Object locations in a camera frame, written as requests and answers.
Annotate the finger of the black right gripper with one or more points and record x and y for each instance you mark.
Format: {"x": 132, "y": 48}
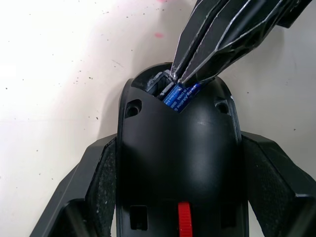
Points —
{"x": 190, "y": 39}

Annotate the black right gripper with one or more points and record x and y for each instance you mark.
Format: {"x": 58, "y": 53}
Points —
{"x": 291, "y": 11}

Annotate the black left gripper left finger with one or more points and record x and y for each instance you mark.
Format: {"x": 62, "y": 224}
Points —
{"x": 74, "y": 192}

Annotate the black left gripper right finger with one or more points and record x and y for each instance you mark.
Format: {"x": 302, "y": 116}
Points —
{"x": 279, "y": 187}

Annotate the blue AA battery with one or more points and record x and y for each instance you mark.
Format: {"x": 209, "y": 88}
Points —
{"x": 179, "y": 98}

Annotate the black mouse base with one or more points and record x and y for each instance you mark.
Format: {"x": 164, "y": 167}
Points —
{"x": 177, "y": 160}

